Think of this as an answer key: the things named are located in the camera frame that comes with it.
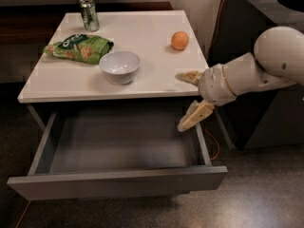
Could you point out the green snack bag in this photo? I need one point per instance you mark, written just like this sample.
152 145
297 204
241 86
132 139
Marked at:
81 48

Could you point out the orange fruit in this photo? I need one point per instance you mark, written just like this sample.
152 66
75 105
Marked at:
179 40

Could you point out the white bowl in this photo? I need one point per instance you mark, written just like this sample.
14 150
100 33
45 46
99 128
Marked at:
120 67

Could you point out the green soda can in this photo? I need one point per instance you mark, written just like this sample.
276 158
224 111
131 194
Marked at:
89 15

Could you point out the dark wooden bench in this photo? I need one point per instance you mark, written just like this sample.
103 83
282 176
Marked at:
36 24

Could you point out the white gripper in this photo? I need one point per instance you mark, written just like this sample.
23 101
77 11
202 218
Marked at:
213 84

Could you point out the dark counter cabinet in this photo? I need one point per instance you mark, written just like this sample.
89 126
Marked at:
257 119

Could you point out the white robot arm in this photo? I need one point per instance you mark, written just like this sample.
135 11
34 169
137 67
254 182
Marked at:
277 61

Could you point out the grey top drawer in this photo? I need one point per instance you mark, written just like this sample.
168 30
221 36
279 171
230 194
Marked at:
118 149

